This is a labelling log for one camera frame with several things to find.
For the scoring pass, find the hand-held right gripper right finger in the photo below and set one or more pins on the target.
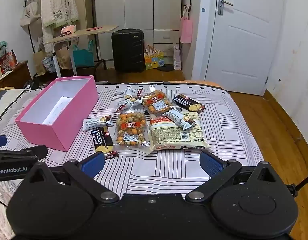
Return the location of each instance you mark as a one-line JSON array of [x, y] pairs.
[[211, 163]]

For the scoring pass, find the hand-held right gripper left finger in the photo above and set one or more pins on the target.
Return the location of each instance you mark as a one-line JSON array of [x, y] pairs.
[[94, 163]]

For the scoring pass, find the black cracker packet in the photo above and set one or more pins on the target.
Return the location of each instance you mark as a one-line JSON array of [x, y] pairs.
[[187, 103], [102, 140]]

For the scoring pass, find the silver cereal bar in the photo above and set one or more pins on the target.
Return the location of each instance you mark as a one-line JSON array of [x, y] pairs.
[[96, 123], [139, 92], [127, 103], [179, 118], [127, 93]]

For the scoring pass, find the pink cardboard box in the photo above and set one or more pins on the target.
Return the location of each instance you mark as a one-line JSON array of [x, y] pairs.
[[69, 130]]

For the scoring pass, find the large pale snack packet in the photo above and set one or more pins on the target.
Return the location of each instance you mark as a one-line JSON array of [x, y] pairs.
[[174, 136]]

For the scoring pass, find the clear mixed nut packet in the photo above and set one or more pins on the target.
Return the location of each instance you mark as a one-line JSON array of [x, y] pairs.
[[154, 100], [130, 130]]

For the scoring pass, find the beige quilt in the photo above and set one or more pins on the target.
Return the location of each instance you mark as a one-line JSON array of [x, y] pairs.
[[4, 100]]

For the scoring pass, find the white paper sheet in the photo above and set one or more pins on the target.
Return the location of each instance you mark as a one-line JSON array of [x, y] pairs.
[[58, 110]]

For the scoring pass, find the wooden nightstand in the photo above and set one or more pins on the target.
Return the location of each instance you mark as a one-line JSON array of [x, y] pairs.
[[16, 76]]

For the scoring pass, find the dark shoe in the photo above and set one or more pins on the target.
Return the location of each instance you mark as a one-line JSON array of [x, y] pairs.
[[35, 83]]

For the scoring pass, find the brown paper bag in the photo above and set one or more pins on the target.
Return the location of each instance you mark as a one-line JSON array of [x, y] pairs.
[[40, 63], [64, 58]]

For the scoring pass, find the grey white plastic bag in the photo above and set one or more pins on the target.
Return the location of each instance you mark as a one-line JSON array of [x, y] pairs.
[[49, 63]]

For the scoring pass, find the black tripod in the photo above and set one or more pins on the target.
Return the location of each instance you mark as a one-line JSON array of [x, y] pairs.
[[303, 180]]

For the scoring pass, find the teal bag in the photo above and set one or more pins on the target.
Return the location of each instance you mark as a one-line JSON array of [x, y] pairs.
[[82, 56]]

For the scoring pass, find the white patterned bag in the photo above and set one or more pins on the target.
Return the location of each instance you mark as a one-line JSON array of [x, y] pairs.
[[177, 58]]

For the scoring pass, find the black suitcase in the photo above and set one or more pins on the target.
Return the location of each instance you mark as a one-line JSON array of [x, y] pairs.
[[127, 51]]

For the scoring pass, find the colourful gift bag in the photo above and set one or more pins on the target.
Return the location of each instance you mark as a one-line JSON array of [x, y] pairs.
[[154, 60]]

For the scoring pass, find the white door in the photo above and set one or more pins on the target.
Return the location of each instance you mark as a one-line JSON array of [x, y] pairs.
[[244, 42]]

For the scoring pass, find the small pink box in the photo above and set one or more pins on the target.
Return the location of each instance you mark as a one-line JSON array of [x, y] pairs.
[[68, 29]]

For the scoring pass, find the white tote bag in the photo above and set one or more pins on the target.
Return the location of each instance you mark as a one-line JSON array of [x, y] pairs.
[[30, 12]]

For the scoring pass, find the wooden folding table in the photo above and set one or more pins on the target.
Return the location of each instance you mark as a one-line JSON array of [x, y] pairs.
[[94, 31]]

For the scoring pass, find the pink paper bag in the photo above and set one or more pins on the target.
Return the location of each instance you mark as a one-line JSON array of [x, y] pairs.
[[186, 31]]

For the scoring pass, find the fluffy cream coat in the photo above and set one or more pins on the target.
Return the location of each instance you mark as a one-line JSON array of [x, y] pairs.
[[59, 10]]

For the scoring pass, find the white wardrobe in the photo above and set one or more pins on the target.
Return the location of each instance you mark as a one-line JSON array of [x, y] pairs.
[[139, 5]]

